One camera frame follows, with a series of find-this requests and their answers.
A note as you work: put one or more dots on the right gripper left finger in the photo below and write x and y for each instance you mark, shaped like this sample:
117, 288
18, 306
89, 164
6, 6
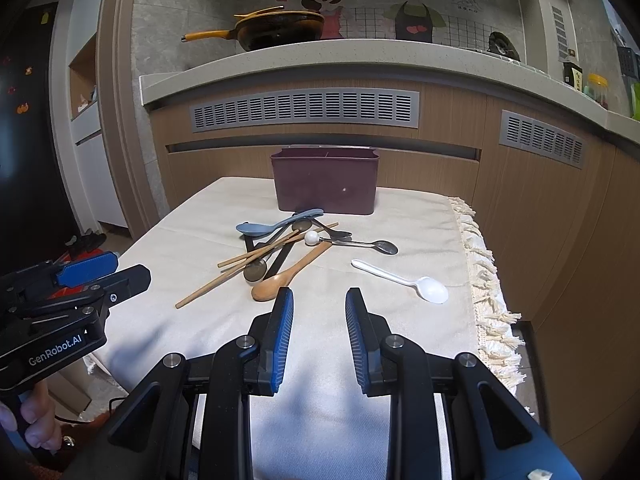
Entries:
275, 340

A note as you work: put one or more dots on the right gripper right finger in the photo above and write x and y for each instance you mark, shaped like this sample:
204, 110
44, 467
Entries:
365, 344

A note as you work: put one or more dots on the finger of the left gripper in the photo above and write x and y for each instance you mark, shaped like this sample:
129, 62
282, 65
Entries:
87, 270
119, 286

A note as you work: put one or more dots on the wooden spoon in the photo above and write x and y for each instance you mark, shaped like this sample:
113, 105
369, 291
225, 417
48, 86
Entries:
269, 289

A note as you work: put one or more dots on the white plastic spoon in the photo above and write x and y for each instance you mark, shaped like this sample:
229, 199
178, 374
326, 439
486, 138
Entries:
427, 288

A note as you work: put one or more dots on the steel smiley face spoon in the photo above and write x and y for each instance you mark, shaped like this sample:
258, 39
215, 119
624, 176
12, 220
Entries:
383, 246

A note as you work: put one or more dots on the steel shovel-shaped spoon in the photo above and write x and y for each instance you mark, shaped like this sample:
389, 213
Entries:
333, 234

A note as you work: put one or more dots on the black handle utensil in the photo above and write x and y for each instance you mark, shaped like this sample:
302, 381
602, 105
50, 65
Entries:
267, 265

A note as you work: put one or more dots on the black handled steel spoon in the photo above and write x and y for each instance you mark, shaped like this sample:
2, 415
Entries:
296, 227

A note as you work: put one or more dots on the white ball-end utensil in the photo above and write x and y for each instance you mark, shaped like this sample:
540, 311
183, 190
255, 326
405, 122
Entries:
312, 238

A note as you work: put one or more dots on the person left hand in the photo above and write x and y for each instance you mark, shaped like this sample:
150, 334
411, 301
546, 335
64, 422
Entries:
38, 410

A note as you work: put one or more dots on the black refrigerator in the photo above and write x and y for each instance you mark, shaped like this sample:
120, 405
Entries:
36, 217

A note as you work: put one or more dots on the maroon plastic utensil holder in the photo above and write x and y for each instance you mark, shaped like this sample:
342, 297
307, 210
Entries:
336, 179

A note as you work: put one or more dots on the grey ventilation grille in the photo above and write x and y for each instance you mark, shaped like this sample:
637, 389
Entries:
533, 136
360, 106

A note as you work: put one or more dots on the yellow frying pan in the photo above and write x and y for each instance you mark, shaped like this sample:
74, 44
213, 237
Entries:
268, 28

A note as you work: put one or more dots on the black wok on counter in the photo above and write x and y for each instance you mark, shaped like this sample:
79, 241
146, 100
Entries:
499, 43

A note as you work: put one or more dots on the yellow lid jar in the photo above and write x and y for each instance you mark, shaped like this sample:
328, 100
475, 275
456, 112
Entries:
597, 88

